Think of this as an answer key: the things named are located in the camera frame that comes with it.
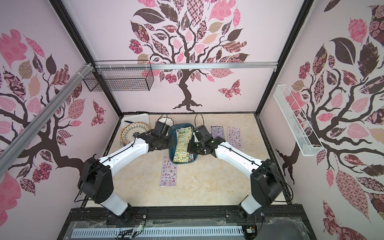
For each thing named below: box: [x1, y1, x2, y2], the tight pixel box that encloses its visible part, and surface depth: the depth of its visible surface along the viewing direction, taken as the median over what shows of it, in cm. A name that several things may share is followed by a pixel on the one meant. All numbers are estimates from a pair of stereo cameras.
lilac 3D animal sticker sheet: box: [227, 126, 242, 150], surface depth 112 cm
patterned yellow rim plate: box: [120, 122, 150, 144], surface depth 111 cm
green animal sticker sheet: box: [173, 126, 193, 163], surface depth 88 cm
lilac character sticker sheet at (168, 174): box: [160, 156, 177, 187], surface depth 90 cm
